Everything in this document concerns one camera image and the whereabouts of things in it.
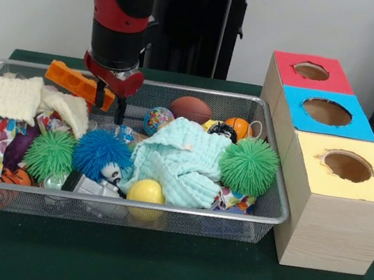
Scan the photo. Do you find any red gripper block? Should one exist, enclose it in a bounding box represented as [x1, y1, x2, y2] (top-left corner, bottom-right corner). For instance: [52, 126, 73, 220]
[74, 49, 148, 128]

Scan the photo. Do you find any long orange block with holes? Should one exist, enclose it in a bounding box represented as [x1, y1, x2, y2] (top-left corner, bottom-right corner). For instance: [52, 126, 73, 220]
[40, 58, 120, 113]

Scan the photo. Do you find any blue spiky toy with face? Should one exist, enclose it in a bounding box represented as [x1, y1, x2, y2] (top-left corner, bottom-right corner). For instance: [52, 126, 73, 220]
[68, 126, 139, 189]

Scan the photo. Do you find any cream ribbed cloth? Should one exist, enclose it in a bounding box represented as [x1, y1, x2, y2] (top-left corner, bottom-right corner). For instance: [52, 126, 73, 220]
[0, 70, 95, 155]

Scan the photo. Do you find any shallow clear mesh bin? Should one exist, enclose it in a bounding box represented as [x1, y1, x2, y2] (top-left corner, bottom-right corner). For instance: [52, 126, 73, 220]
[0, 57, 306, 254]

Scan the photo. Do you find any wooden box with three holes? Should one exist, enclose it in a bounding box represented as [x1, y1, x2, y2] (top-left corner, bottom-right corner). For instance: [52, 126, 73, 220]
[235, 48, 374, 280]

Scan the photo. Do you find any colourful globe ball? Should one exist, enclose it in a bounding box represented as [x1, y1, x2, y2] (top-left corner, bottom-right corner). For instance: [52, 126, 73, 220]
[142, 104, 177, 135]

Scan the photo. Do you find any large green spiky ball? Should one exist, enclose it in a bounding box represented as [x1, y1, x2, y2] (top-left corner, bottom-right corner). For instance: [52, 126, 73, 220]
[20, 125, 79, 187]

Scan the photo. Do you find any small brown football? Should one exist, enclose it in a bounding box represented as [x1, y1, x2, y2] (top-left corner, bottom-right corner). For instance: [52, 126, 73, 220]
[168, 93, 215, 127]

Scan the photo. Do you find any mint ribbed cloth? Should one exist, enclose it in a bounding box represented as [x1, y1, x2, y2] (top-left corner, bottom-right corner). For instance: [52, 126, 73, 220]
[117, 109, 235, 213]

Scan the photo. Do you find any plain yellow ball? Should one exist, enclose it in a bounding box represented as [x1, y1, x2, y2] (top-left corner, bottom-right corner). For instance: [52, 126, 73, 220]
[123, 176, 169, 222]

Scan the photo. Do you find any small orange basketball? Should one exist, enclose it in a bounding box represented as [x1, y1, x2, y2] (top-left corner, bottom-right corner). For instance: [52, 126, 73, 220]
[222, 116, 256, 142]

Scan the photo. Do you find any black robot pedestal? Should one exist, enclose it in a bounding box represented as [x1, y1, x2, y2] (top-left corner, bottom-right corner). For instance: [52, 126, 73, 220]
[143, 0, 267, 86]

